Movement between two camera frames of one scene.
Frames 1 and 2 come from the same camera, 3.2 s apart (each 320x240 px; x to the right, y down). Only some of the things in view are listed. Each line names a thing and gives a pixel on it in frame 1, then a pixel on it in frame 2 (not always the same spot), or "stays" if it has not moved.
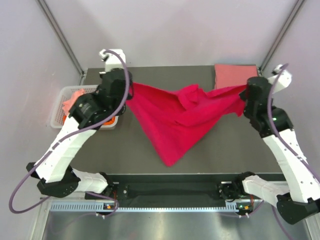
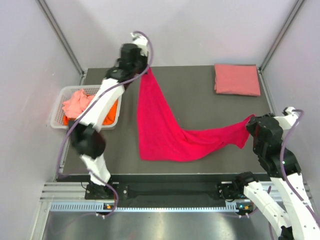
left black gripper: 129,95 -> 144,58
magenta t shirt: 176,124 -> 162,136
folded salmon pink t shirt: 232,75 stays
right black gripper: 242,94 -> 251,124
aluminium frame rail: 279,37 stays
